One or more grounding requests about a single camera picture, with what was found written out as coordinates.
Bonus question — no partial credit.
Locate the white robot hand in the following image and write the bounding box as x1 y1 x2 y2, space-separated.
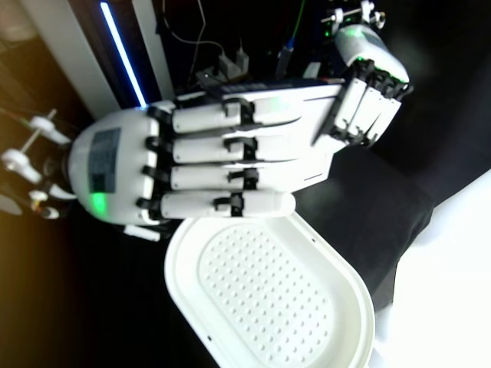
329 25 415 149
67 91 297 242

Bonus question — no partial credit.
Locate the white column with blue light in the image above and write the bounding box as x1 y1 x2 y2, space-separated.
18 0 181 116

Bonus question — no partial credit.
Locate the white plug-in charger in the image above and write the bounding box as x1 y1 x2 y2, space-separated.
233 38 249 72

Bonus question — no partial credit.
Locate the white power strip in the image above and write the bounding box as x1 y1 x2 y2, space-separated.
195 57 250 84

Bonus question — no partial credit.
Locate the black table cloth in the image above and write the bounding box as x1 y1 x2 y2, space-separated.
68 76 491 368

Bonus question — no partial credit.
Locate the white oval studded tray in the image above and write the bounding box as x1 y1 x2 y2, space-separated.
163 214 376 368

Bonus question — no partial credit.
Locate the thin green cable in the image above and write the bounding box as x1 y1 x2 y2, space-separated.
290 0 308 44

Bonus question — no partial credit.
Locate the blue cable connector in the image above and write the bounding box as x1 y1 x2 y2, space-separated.
274 41 296 77

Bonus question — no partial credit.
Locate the thin white cable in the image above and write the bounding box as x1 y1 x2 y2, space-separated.
160 0 226 77

